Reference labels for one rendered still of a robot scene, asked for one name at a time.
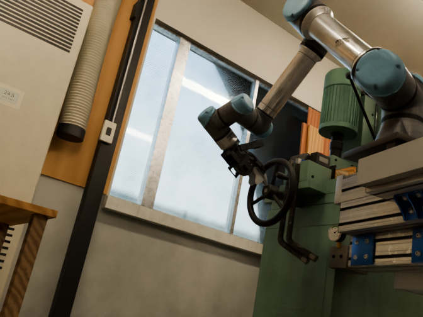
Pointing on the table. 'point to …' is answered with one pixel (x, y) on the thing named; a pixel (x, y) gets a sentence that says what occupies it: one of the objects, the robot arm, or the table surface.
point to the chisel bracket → (338, 162)
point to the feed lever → (360, 104)
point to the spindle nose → (336, 144)
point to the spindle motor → (339, 105)
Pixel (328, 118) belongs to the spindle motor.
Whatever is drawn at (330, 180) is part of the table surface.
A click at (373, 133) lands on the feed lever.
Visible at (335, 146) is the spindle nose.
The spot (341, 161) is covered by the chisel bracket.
